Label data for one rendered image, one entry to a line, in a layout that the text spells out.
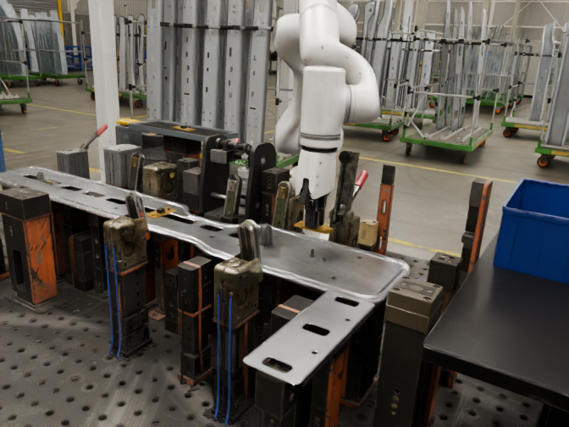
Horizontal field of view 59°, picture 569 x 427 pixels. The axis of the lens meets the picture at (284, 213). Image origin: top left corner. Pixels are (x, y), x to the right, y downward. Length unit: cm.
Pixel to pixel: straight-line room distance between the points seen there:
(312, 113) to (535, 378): 59
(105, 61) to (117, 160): 352
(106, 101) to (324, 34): 415
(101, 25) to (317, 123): 423
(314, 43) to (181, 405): 82
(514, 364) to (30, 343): 112
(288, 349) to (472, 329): 30
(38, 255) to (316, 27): 97
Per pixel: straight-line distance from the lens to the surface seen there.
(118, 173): 168
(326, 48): 112
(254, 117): 568
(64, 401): 124
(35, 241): 154
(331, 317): 90
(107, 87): 516
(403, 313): 89
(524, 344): 88
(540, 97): 1062
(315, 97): 101
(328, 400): 98
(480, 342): 85
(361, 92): 103
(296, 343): 82
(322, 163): 103
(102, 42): 513
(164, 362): 131
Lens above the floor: 145
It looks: 19 degrees down
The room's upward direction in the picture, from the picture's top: 3 degrees clockwise
